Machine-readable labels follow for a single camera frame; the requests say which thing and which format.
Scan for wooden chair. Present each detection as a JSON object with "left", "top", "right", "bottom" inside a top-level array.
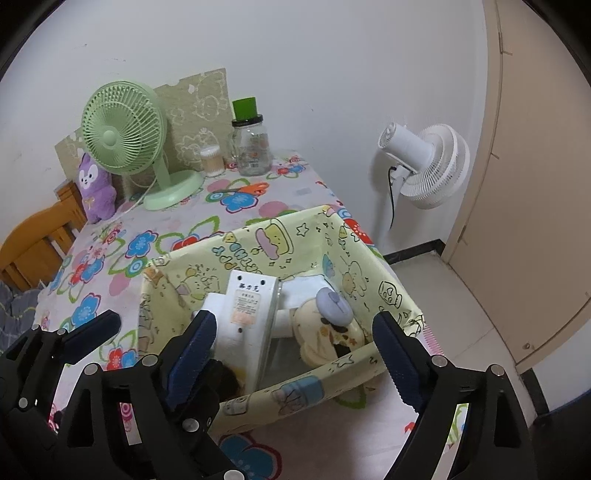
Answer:
[{"left": 0, "top": 180, "right": 86, "bottom": 291}]

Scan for green plastic cup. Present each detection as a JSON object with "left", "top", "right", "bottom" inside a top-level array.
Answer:
[{"left": 232, "top": 97, "right": 259, "bottom": 121}]

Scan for beige printed wall board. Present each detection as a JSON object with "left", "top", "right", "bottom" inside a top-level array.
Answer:
[{"left": 54, "top": 68, "right": 229, "bottom": 185}]

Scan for purple plush toy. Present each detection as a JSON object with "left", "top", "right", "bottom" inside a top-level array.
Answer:
[{"left": 76, "top": 152, "right": 116, "bottom": 224}]

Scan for glass jar mug black lid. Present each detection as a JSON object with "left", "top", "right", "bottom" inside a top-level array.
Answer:
[{"left": 228, "top": 113, "right": 272, "bottom": 177}]

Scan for white charger plug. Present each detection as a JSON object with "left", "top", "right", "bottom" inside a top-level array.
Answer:
[{"left": 191, "top": 294, "right": 232, "bottom": 326}]

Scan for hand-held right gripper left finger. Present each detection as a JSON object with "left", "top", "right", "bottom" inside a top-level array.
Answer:
[{"left": 60, "top": 311, "right": 218, "bottom": 480}]

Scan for white fan power cable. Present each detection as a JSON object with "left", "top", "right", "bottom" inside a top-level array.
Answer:
[{"left": 99, "top": 178, "right": 153, "bottom": 227}]

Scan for yellow printed fabric storage box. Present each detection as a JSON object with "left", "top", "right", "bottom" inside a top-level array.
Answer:
[{"left": 139, "top": 204, "right": 426, "bottom": 437}]

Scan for black fan power cable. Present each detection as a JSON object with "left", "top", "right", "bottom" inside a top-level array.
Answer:
[{"left": 387, "top": 166, "right": 399, "bottom": 232}]

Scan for floral tablecloth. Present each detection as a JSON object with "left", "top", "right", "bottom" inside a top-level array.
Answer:
[{"left": 28, "top": 154, "right": 469, "bottom": 480}]

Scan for beige wooden door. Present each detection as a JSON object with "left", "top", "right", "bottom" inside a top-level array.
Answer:
[{"left": 444, "top": 0, "right": 591, "bottom": 370}]

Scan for white power strip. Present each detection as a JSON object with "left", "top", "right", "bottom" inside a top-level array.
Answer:
[{"left": 215, "top": 270, "right": 283, "bottom": 393}]

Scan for green desk fan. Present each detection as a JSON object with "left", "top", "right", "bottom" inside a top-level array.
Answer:
[{"left": 81, "top": 80, "right": 206, "bottom": 212}]

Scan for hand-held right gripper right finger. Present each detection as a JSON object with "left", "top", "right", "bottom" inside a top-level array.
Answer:
[{"left": 372, "top": 311, "right": 540, "bottom": 480}]

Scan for orange handled scissors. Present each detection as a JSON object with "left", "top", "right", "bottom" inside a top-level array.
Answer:
[{"left": 212, "top": 182, "right": 269, "bottom": 195}]

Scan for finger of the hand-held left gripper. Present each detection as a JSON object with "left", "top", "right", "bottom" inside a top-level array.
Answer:
[
  {"left": 172, "top": 360, "right": 246, "bottom": 480},
  {"left": 0, "top": 310, "right": 122, "bottom": 480}
]

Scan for blue plaid blanket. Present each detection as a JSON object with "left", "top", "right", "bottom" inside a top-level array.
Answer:
[{"left": 0, "top": 281, "right": 44, "bottom": 352}]

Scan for clear cotton swab container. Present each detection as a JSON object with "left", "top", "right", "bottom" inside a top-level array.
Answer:
[{"left": 199, "top": 147, "right": 225, "bottom": 178}]

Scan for white standing fan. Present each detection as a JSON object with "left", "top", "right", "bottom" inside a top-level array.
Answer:
[{"left": 376, "top": 122, "right": 471, "bottom": 210}]

